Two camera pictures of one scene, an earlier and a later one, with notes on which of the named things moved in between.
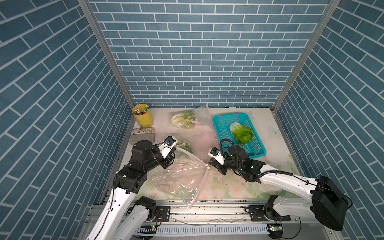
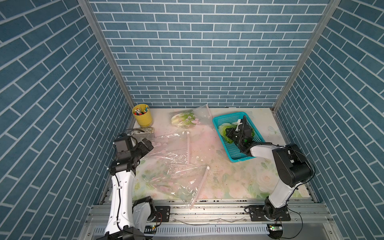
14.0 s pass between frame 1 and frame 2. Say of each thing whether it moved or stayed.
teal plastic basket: stayed
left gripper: moved
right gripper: moved
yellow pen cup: stayed
